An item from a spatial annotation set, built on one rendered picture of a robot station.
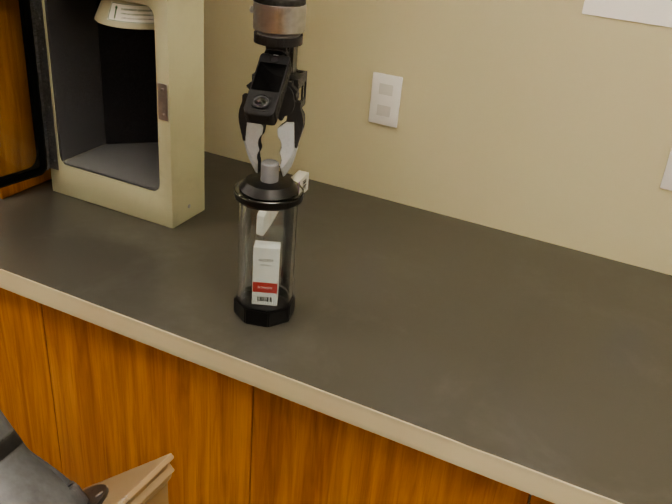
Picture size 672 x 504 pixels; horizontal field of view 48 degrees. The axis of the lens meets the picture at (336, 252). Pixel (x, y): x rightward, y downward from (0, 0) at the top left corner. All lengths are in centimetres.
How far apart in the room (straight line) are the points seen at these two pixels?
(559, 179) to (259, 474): 85
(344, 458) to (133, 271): 51
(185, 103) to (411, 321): 60
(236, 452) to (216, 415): 8
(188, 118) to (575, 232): 84
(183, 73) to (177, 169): 19
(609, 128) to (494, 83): 25
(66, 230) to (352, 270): 57
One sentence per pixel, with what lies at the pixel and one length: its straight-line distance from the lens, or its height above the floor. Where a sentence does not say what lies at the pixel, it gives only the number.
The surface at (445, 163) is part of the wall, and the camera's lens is 170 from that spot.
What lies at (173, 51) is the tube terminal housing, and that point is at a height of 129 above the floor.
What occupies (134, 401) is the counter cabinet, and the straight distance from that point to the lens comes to 143.
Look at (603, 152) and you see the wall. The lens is 161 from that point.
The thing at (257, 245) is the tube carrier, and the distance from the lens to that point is 118.
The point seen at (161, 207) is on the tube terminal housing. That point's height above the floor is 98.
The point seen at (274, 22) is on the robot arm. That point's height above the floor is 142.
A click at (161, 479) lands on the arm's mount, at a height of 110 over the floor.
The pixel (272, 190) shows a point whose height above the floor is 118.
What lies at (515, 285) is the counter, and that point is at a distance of 147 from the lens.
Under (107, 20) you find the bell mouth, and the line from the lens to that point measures 153.
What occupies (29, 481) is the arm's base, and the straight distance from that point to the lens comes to 75.
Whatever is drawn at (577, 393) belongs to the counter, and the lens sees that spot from 122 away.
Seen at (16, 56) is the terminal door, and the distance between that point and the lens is 161.
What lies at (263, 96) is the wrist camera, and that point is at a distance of 106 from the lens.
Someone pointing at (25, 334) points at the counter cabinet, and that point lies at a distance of 155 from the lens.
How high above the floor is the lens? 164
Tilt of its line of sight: 28 degrees down
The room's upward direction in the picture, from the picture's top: 5 degrees clockwise
